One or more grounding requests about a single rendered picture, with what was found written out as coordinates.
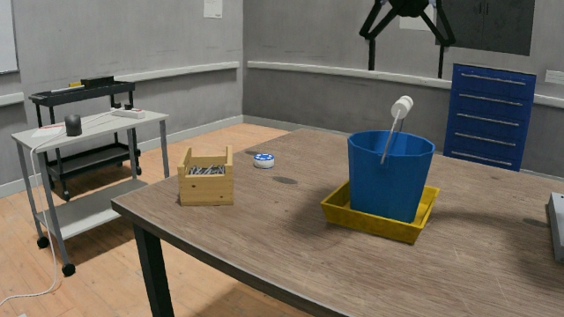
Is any wooden crate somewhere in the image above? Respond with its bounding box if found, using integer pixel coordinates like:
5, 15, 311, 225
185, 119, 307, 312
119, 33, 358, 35
177, 145, 234, 206

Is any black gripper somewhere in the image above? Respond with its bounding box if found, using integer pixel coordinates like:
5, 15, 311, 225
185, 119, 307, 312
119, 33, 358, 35
359, 0, 456, 78

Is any blue bucket with white handle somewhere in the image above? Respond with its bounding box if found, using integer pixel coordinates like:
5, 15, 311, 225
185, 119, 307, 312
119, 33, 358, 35
347, 96, 435, 224

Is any yellow shallow tray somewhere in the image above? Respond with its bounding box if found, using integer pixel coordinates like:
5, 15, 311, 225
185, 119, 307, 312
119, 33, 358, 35
320, 179, 440, 244

